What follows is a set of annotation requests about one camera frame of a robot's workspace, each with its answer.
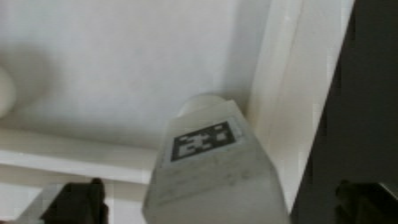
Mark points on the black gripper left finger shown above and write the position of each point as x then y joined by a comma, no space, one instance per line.
78,206

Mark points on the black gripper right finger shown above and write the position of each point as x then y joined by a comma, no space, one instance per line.
366,203

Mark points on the white L-shaped obstacle fence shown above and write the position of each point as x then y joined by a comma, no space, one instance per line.
30,187

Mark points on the white square tabletop panel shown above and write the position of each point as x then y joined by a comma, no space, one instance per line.
112,58

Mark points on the white table leg with tag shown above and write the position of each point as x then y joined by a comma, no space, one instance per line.
213,182

